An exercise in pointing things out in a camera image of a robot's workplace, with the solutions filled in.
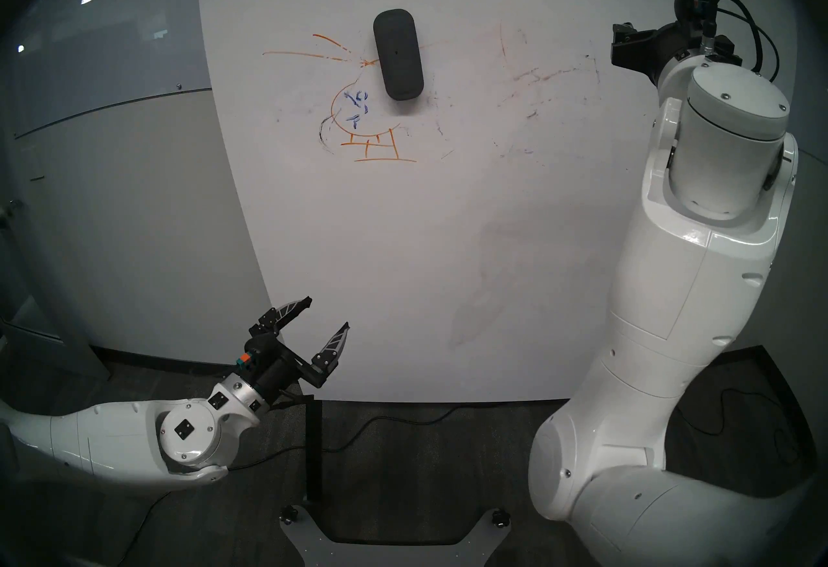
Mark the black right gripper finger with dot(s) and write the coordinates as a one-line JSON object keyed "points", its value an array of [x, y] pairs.
{"points": [[631, 48], [723, 49]]}

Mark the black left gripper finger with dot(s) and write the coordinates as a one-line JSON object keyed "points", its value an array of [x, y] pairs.
{"points": [[278, 315], [326, 360]]}

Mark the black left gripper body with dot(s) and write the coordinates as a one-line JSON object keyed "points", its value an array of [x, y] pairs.
{"points": [[281, 370]]}

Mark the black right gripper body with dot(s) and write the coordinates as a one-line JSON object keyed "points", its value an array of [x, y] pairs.
{"points": [[676, 41]]}

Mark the dark grey whiteboard eraser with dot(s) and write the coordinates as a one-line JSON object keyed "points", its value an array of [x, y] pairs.
{"points": [[398, 54]]}

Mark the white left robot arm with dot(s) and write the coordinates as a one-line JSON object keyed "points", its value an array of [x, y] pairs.
{"points": [[110, 436]]}

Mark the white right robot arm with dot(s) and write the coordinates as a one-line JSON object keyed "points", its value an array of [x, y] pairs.
{"points": [[679, 313]]}

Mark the large white whiteboard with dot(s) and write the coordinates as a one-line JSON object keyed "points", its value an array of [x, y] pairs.
{"points": [[453, 248]]}

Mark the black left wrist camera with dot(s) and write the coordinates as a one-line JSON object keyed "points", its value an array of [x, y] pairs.
{"points": [[259, 347]]}

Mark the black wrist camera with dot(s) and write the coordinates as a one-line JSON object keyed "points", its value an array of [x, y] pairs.
{"points": [[691, 6], [259, 347]]}

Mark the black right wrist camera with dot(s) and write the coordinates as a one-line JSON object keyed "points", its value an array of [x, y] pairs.
{"points": [[691, 6]]}

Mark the black whiteboard stand post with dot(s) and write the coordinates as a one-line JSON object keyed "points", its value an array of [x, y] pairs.
{"points": [[315, 455]]}

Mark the black base plate knob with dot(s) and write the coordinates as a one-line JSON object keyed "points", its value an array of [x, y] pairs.
{"points": [[288, 514], [498, 516]]}

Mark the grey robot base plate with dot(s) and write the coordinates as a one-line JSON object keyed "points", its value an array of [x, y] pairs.
{"points": [[394, 556]]}

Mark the glass wall board with writing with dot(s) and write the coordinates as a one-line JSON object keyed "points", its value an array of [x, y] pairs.
{"points": [[110, 41]]}

